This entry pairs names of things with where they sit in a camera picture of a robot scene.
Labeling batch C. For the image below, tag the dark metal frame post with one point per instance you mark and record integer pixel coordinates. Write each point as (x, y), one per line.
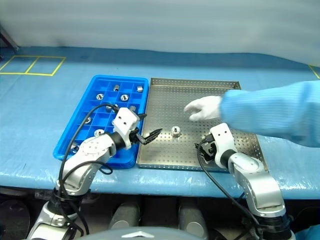
(10, 40)

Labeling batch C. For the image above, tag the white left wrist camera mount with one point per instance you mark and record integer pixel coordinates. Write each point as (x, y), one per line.
(123, 120)

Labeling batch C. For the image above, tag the white gloved person hand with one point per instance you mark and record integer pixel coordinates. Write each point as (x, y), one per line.
(207, 107)

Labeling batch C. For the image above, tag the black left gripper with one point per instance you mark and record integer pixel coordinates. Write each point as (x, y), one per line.
(136, 137)

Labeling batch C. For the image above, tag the silver robot torso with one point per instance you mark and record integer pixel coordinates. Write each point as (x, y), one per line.
(140, 235)

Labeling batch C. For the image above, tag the dark rounded shape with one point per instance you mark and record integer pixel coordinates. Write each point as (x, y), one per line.
(12, 217)

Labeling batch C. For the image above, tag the perforated steel tray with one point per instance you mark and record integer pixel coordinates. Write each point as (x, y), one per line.
(170, 105)

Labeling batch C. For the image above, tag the blue plastic table cover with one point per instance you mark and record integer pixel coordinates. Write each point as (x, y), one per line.
(37, 112)

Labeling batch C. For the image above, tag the grey rounded shape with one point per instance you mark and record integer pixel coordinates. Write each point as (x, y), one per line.
(192, 217)
(125, 215)

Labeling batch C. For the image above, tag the blue compartment plastic tray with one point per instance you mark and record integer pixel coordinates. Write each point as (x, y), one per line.
(102, 86)

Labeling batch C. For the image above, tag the blue sleeved person forearm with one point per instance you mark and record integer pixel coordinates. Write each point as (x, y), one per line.
(270, 115)

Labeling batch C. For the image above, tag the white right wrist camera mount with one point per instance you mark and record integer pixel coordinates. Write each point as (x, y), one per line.
(222, 137)

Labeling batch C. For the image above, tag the blue cleanroom suit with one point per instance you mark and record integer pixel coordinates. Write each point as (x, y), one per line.
(310, 233)

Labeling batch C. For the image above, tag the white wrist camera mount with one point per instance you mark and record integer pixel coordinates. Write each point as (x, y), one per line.
(222, 137)
(123, 120)

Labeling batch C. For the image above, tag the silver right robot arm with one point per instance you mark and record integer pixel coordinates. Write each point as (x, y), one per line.
(260, 185)

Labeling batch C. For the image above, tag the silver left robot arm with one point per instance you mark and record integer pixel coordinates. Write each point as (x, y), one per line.
(92, 147)

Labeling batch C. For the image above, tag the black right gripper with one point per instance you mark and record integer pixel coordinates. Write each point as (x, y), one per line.
(210, 148)

